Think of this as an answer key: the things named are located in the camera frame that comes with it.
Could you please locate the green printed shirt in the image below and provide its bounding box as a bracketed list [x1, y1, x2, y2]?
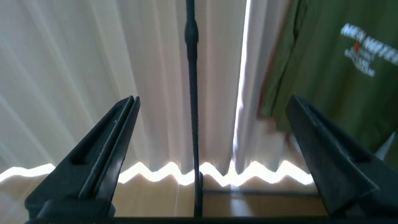
[257, 0, 398, 172]

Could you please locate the beige curtain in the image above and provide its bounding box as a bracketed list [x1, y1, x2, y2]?
[0, 0, 313, 184]

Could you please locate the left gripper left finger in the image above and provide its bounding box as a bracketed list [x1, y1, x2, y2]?
[24, 96, 141, 219]

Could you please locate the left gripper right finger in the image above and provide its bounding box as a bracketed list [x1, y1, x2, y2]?
[284, 94, 398, 218]

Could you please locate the black clothes rack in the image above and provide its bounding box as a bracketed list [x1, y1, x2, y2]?
[183, 0, 321, 218]

